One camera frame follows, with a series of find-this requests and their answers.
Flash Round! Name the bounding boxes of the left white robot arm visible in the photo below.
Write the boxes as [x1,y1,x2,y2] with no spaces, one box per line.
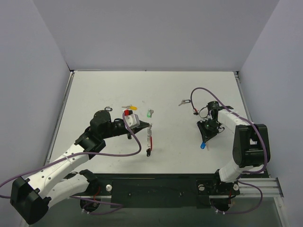
[10,109,151,225]

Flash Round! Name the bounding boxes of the key with black tag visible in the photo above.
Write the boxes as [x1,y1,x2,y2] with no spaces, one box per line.
[179,99,191,106]

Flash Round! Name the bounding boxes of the red keyring with keys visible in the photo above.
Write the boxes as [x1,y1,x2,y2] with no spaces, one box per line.
[147,124,153,151]

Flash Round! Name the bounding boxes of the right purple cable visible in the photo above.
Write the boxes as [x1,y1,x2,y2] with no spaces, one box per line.
[190,87,269,175]

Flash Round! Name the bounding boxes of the aluminium frame rail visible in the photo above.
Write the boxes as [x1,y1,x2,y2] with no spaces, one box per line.
[20,176,285,227]

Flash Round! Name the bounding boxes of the key with yellow tag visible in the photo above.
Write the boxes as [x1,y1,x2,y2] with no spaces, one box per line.
[122,105,138,111]

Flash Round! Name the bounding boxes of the key with blue tag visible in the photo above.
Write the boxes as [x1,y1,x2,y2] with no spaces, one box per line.
[200,141,210,151]

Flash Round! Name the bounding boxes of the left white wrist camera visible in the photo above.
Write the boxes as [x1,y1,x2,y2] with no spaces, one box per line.
[122,109,140,129]

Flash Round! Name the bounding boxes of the key with green tag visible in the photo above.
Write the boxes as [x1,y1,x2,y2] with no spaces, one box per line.
[147,109,154,118]

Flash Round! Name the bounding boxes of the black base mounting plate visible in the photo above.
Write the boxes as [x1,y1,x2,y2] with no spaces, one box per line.
[68,169,241,210]

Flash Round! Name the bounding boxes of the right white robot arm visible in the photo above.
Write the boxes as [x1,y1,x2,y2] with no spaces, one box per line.
[197,101,271,193]

